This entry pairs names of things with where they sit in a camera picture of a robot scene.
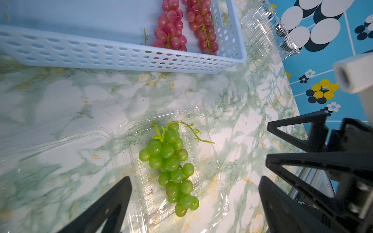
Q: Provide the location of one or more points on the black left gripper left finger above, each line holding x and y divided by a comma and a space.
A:
107, 212

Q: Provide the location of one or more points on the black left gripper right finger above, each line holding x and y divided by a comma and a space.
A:
285, 215

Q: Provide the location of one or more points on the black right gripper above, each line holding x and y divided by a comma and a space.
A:
339, 182

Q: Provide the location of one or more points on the clear clamshell container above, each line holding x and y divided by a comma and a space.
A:
155, 174
266, 33

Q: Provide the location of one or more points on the green grape bunch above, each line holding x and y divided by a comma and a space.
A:
166, 153

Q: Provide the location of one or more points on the white perforated plastic basket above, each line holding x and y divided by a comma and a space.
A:
115, 35

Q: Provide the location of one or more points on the red grape bunch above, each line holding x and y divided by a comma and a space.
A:
169, 32
200, 21

